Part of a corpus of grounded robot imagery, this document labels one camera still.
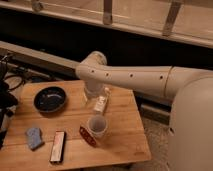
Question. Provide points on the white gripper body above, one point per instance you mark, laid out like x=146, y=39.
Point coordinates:
x=93, y=89

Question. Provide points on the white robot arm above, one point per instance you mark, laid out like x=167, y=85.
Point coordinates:
x=188, y=90

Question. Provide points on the dark ceramic bowl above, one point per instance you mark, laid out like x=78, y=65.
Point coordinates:
x=50, y=99

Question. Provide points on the white small box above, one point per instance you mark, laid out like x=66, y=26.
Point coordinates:
x=101, y=102

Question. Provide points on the translucent plastic cup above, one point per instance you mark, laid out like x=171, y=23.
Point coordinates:
x=97, y=125

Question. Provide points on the wooden table board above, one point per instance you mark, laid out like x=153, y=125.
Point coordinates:
x=124, y=141

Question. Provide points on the black and red rectangular block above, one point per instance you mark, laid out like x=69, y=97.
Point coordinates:
x=58, y=147

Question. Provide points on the blue sponge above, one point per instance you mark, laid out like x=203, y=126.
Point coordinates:
x=34, y=138

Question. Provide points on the black equipment at left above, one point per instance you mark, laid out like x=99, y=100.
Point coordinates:
x=6, y=100

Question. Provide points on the metal bracket middle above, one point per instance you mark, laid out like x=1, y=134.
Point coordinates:
x=107, y=12

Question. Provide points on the metal bracket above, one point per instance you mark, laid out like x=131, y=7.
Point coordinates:
x=36, y=5
x=171, y=17
x=107, y=12

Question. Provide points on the metal bracket left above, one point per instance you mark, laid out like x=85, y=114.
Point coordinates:
x=36, y=5

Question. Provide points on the metal bracket right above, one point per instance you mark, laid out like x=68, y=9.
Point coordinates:
x=171, y=17

